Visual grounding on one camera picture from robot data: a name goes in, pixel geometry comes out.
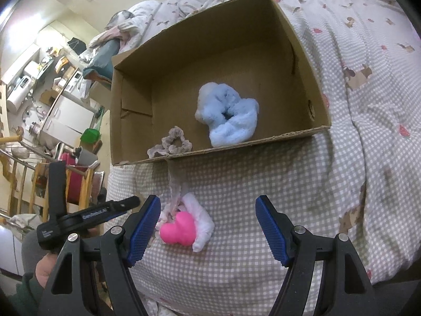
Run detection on white fluffy sock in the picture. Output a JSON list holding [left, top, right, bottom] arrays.
[[156, 192, 215, 253]]

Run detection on mauve fabric scrunchie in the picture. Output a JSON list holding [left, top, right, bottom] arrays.
[[147, 126, 193, 158]]

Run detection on light blue plush slipper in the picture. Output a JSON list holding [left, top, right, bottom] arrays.
[[195, 82, 259, 148]]

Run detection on pink plush toy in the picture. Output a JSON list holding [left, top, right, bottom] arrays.
[[159, 211, 196, 246]]

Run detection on person's left hand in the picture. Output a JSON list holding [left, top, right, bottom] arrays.
[[34, 253, 58, 288]]

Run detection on checkered patterned bed duvet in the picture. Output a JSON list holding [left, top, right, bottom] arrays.
[[108, 0, 420, 315]]

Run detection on wooden chair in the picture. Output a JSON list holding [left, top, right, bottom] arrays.
[[0, 134, 99, 218]]

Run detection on red suitcase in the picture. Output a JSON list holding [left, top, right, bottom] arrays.
[[60, 153, 93, 210]]

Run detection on green plastic dustpan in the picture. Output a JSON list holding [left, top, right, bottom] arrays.
[[80, 129, 101, 144]]

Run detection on white kitchen cabinet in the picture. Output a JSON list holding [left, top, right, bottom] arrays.
[[38, 90, 98, 149]]

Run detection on tall cardboard box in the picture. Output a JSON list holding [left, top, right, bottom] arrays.
[[89, 82, 111, 110]]

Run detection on open cardboard box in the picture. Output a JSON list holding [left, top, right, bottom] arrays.
[[110, 0, 332, 166]]

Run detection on pile of clothes on bed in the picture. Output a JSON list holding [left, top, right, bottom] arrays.
[[83, 0, 161, 85]]

